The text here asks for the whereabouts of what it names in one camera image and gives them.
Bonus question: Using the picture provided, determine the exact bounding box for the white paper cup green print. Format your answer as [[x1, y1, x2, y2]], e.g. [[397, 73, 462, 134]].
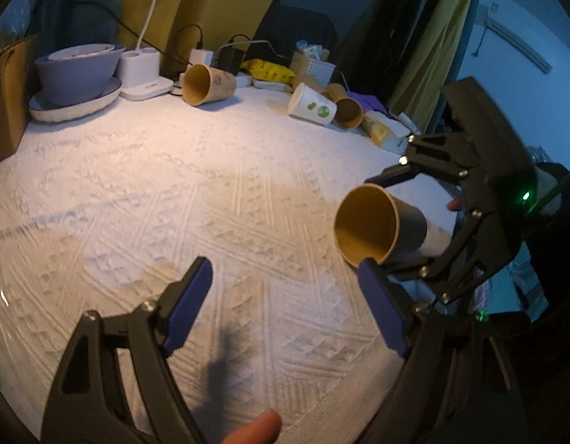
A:
[[287, 82, 338, 127]]

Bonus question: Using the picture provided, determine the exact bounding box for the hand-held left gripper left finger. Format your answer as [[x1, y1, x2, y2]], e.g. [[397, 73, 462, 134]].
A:
[[42, 255, 215, 444]]

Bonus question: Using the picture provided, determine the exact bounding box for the white quilted bedspread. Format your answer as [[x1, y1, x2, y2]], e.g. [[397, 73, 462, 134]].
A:
[[0, 84, 458, 444]]

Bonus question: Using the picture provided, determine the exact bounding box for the person's left hand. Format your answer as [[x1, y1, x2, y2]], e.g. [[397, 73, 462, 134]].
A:
[[220, 409, 284, 444]]

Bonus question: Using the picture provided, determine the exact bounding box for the yellow curtain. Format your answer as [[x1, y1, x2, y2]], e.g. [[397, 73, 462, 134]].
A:
[[386, 0, 481, 127], [116, 0, 296, 79]]

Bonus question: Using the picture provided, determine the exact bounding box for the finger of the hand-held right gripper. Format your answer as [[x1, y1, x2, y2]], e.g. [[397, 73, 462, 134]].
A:
[[365, 129, 481, 188], [380, 210, 518, 307]]

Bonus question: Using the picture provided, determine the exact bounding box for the purple cloth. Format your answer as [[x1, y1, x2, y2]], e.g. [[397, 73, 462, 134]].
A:
[[347, 91, 393, 115]]

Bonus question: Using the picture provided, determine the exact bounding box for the black cable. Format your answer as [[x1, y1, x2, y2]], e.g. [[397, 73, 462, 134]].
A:
[[164, 24, 205, 77], [48, 2, 125, 34]]

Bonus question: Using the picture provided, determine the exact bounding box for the purple bowl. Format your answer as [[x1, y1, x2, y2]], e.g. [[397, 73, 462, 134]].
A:
[[34, 44, 127, 106]]

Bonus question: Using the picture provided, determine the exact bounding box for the dark paper cup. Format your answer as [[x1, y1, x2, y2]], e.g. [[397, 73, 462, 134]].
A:
[[333, 184, 453, 269]]

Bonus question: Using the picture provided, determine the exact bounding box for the cardboard box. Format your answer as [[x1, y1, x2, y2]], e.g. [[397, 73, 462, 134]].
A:
[[0, 34, 38, 165]]

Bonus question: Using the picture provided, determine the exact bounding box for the brown paper cup purple print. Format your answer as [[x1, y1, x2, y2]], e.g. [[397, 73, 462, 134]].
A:
[[180, 63, 238, 107]]

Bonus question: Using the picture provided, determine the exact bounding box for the yellow patterned bag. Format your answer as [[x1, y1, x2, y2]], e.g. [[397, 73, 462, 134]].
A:
[[241, 58, 298, 85]]

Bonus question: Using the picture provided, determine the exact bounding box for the white air conditioner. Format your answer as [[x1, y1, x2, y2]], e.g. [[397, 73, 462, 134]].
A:
[[480, 17, 553, 75]]

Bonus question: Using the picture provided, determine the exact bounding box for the white cable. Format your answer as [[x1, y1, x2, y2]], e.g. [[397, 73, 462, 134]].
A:
[[135, 0, 170, 51]]

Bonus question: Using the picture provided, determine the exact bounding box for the plain brown paper cup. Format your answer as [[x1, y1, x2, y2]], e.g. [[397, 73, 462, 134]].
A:
[[326, 83, 365, 131]]

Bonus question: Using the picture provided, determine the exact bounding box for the woven basket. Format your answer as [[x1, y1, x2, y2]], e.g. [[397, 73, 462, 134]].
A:
[[289, 51, 337, 90]]

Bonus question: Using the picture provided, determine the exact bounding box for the black power adapter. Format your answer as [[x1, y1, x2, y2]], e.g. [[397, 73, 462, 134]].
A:
[[217, 46, 246, 75]]

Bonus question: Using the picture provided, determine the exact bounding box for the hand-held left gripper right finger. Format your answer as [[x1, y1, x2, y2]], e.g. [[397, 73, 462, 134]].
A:
[[358, 259, 527, 444]]

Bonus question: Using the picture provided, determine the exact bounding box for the white inner bowl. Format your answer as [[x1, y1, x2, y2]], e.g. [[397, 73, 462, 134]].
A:
[[47, 43, 116, 62]]

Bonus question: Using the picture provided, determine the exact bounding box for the white plate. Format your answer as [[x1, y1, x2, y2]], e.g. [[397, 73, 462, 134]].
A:
[[28, 77, 124, 124]]

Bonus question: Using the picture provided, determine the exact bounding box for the yellow snack packet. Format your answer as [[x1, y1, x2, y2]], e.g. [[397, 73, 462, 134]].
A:
[[361, 113, 393, 147]]

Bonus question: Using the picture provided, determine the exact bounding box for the white tray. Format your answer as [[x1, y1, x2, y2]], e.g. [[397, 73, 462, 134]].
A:
[[252, 78, 296, 94]]

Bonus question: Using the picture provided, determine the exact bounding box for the white charging dock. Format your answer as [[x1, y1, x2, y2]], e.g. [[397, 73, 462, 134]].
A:
[[115, 47, 175, 101]]

